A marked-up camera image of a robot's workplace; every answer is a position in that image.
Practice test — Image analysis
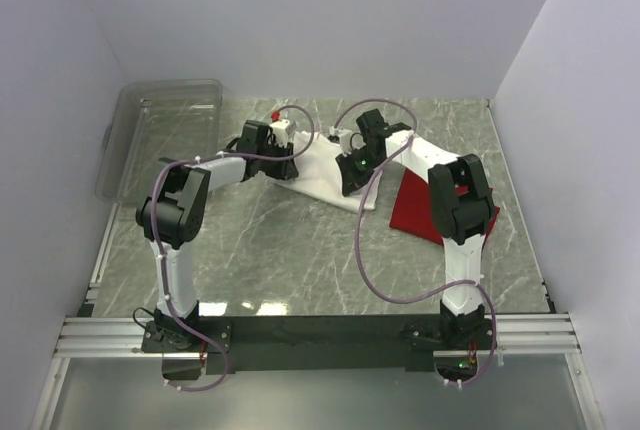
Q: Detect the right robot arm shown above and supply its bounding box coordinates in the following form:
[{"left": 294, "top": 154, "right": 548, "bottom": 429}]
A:
[{"left": 330, "top": 109, "right": 495, "bottom": 349}]

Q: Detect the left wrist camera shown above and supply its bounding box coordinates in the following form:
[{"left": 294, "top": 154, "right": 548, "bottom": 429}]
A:
[{"left": 269, "top": 110, "right": 297, "bottom": 148}]

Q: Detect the aluminium rail frame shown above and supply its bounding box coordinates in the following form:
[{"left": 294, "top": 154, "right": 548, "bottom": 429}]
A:
[{"left": 53, "top": 183, "right": 600, "bottom": 429}]

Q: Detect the folded red t-shirt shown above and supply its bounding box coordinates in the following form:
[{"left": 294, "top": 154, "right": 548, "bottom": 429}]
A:
[{"left": 388, "top": 172, "right": 502, "bottom": 247}]

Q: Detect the white Coca-Cola t-shirt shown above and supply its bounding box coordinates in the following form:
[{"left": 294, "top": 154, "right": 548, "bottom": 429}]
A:
[{"left": 273, "top": 134, "right": 364, "bottom": 213}]

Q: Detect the black mounting base bar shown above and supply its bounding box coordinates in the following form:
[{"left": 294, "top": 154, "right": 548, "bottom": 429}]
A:
[{"left": 141, "top": 314, "right": 496, "bottom": 375}]

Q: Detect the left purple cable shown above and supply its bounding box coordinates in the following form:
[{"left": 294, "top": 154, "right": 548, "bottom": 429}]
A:
[{"left": 149, "top": 105, "right": 316, "bottom": 392}]

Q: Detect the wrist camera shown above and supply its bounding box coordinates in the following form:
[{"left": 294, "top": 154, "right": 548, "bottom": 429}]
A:
[
  {"left": 269, "top": 110, "right": 297, "bottom": 148},
  {"left": 328, "top": 126, "right": 355, "bottom": 155}
]

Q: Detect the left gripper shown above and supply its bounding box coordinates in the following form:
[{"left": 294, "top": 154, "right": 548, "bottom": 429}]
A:
[{"left": 257, "top": 139, "right": 299, "bottom": 182}]

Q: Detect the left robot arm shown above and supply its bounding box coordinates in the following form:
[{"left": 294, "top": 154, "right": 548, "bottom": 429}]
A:
[{"left": 135, "top": 118, "right": 299, "bottom": 352}]

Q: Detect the clear plastic bin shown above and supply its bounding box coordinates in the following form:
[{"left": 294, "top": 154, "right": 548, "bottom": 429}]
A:
[{"left": 95, "top": 79, "right": 223, "bottom": 206}]

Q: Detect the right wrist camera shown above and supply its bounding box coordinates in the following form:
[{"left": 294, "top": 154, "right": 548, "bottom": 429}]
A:
[{"left": 328, "top": 126, "right": 355, "bottom": 155}]

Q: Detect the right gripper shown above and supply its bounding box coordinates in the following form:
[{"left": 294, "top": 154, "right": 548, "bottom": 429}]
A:
[{"left": 336, "top": 148, "right": 386, "bottom": 197}]

